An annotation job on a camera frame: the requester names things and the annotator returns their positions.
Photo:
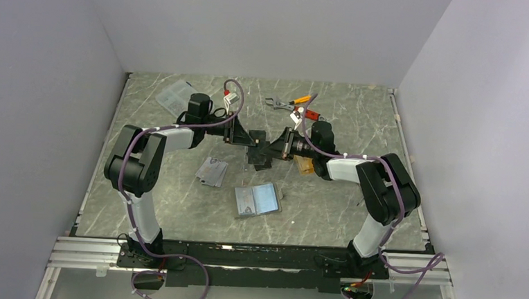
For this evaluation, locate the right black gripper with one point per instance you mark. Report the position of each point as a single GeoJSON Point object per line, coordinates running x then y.
{"type": "Point", "coordinates": [281, 148]}

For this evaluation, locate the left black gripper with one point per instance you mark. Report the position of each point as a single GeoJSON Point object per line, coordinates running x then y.
{"type": "Point", "coordinates": [235, 134]}

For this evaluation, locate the black card wallet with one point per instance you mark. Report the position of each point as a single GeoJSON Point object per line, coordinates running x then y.
{"type": "Point", "coordinates": [255, 154]}

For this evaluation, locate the silver credit cards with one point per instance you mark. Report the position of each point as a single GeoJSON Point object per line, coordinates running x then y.
{"type": "Point", "coordinates": [212, 172]}

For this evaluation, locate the grey card holder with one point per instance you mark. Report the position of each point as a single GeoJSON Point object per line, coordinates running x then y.
{"type": "Point", "coordinates": [244, 202]}

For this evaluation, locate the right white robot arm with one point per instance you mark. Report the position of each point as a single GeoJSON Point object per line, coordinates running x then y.
{"type": "Point", "coordinates": [389, 192]}

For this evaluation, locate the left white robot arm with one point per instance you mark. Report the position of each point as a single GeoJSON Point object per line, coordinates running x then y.
{"type": "Point", "coordinates": [134, 163]}

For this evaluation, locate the red adjustable wrench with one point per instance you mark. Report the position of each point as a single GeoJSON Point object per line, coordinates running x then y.
{"type": "Point", "coordinates": [312, 115]}

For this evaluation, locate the clear plastic organizer box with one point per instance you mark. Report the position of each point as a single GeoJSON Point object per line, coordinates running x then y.
{"type": "Point", "coordinates": [175, 97]}

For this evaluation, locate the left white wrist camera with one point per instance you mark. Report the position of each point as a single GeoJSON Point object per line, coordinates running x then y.
{"type": "Point", "coordinates": [229, 99]}

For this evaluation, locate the orange handled pliers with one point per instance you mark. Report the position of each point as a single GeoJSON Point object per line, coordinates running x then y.
{"type": "Point", "coordinates": [289, 105]}

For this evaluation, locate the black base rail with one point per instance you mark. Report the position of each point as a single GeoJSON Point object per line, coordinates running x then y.
{"type": "Point", "coordinates": [185, 263]}

